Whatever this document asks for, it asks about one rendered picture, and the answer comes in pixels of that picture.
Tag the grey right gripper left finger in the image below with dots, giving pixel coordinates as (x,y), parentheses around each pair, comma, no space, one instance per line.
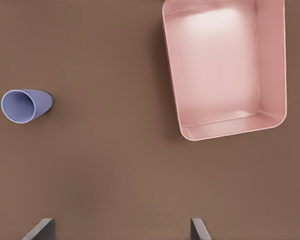
(41,230)

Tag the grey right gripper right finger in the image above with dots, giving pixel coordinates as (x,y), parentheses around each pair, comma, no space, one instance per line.
(199,230)

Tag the lavender blue cup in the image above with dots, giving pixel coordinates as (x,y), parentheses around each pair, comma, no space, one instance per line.
(25,105)

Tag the pink rectangular box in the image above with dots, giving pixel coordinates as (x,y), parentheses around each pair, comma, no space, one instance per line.
(225,70)

